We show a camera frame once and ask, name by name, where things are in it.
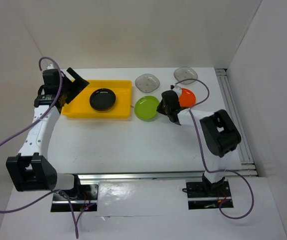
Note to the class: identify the clear grey plate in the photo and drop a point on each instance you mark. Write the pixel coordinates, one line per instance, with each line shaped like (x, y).
(185, 75)
(147, 83)

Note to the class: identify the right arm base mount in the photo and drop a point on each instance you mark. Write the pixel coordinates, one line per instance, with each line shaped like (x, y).
(199, 199)

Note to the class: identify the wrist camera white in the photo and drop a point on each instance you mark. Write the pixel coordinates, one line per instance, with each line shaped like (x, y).
(177, 89)
(51, 66)

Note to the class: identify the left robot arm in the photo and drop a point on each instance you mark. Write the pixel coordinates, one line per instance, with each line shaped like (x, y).
(30, 169)

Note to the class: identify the green plate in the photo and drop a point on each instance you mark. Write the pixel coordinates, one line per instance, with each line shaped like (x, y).
(145, 108)

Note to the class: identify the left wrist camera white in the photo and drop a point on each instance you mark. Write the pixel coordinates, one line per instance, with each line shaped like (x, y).
(51, 66)

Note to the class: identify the aluminium rail front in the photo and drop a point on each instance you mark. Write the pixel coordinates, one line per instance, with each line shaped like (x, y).
(140, 176)

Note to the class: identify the orange plate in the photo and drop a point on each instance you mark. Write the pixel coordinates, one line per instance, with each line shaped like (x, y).
(103, 110)
(187, 98)

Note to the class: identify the aluminium rail right side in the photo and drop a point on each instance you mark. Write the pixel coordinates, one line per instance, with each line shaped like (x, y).
(248, 167)

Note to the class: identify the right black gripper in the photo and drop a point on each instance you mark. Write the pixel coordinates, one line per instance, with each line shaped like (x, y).
(160, 108)

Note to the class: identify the aluminium rail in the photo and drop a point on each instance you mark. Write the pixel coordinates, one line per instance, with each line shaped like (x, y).
(140, 176)
(248, 167)

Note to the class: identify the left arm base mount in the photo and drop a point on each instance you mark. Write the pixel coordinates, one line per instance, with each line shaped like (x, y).
(85, 199)

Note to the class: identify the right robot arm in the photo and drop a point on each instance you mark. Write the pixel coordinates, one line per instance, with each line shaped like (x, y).
(217, 136)

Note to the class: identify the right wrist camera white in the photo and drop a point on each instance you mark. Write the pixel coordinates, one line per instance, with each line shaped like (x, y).
(177, 89)

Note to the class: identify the black plate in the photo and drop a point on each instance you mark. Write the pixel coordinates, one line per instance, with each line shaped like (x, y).
(102, 98)

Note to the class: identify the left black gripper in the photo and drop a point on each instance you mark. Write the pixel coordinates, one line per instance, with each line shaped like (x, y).
(77, 85)

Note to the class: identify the yellow plastic bin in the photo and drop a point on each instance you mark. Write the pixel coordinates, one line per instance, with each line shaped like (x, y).
(80, 107)

